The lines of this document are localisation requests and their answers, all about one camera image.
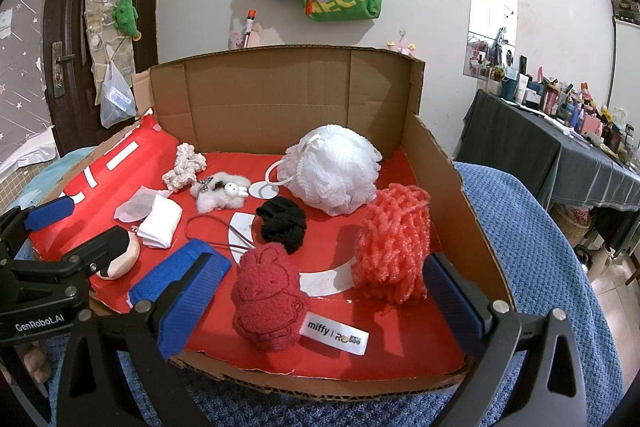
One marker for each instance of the woven basket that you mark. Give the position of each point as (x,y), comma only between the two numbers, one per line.
(570,229)

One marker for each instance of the cream knitted scrunchie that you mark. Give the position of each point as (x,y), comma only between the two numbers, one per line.
(185,167)

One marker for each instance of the pale pink plush toy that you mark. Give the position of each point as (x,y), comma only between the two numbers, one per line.
(237,38)

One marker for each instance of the clear plastic bag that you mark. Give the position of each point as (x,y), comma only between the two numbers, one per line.
(117,102)

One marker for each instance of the light blue sheet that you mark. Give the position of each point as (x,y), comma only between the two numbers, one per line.
(72,159)

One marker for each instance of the black storage bag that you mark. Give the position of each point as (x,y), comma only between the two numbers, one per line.
(627,7)

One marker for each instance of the table with dark cloth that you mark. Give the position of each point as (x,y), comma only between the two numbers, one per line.
(515,142)

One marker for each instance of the white gauze pad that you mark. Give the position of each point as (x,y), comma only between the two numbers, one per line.
(132,207)

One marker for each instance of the red plush rabbit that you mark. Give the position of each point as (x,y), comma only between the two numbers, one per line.
(270,297)

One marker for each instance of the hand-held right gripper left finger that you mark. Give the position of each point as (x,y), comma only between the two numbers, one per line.
(192,302)

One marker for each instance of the blue fleece blanket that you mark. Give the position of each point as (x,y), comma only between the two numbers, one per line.
(525,232)

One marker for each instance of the brown door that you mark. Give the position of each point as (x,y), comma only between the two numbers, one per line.
(65,7)

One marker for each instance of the coral red net sponge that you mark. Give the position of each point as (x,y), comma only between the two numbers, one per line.
(395,242)

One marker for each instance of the red tipped stick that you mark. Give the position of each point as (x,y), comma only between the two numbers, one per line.
(249,27)

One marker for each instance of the white mesh bath loofah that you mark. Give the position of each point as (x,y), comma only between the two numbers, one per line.
(335,167)

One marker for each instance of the person's left hand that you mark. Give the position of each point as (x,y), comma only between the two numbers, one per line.
(35,362)

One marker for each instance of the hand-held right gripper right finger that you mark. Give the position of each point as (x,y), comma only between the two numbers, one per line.
(452,302)

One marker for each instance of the row of cosmetic bottles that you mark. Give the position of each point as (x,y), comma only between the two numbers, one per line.
(575,112)

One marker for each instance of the blue cloth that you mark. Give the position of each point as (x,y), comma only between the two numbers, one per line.
(160,272)

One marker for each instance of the green plush toy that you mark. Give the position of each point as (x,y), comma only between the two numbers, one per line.
(126,17)

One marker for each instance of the black knitted scrunchie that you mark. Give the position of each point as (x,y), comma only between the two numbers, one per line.
(280,224)

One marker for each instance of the white cloth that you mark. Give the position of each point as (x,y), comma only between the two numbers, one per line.
(160,222)

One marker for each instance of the cardboard box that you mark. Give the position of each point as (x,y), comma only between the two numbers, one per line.
(300,97)

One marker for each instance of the hanging door organizer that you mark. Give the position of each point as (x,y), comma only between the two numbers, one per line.
(100,27)

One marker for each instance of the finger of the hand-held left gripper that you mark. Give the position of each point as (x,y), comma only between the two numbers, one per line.
(107,247)
(47,212)

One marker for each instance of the white wardrobe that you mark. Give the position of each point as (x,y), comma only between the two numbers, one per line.
(627,67)

